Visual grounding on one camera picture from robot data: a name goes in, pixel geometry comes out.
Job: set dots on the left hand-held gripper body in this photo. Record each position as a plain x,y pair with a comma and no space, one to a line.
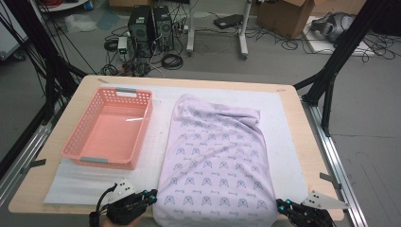
124,208

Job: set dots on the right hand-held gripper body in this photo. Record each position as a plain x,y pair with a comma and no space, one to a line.
312,211

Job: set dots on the pink plastic basket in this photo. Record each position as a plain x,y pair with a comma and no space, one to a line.
110,135

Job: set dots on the lilac patterned towel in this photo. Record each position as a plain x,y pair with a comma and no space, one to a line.
217,164

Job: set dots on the person's left hand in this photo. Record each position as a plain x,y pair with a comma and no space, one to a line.
121,224

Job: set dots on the white gridded mat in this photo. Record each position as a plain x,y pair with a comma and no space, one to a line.
94,186

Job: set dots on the small white power box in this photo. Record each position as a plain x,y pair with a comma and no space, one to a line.
122,47

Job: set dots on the white floor board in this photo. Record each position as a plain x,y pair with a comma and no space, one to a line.
318,45

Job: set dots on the black computer tower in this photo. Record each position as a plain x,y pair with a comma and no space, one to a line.
164,28
141,31

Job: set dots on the clear plastic bag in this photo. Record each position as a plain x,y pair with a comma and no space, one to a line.
80,22

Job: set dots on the large cardboard box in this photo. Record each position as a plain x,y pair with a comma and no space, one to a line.
283,17

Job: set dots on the black flat device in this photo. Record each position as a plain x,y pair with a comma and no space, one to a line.
227,21

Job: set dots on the white round table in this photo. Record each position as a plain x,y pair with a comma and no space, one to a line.
63,5

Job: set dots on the white cabinet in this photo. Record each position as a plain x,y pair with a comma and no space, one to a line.
9,38

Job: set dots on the grey metal bracket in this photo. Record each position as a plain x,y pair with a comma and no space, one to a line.
331,180
34,164

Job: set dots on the aluminium rail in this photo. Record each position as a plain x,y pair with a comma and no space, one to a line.
337,167
25,154

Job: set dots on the black frame strut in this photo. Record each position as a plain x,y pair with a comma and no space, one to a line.
41,47
340,47

